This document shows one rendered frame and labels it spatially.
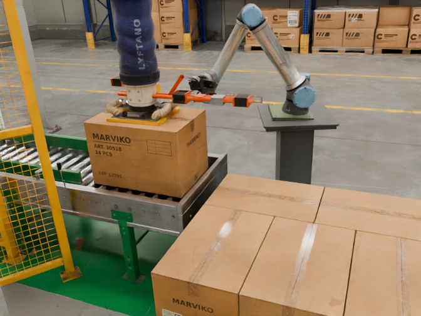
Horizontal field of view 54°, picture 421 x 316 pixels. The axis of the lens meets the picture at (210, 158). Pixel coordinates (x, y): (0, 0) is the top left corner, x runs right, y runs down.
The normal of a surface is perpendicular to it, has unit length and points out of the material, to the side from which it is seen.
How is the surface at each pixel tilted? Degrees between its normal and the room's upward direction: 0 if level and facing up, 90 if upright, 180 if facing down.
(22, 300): 0
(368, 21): 90
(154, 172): 90
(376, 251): 0
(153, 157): 90
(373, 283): 0
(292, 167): 90
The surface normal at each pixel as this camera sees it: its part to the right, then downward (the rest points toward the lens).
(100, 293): -0.04, -0.91
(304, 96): 0.03, 0.51
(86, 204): -0.37, 0.40
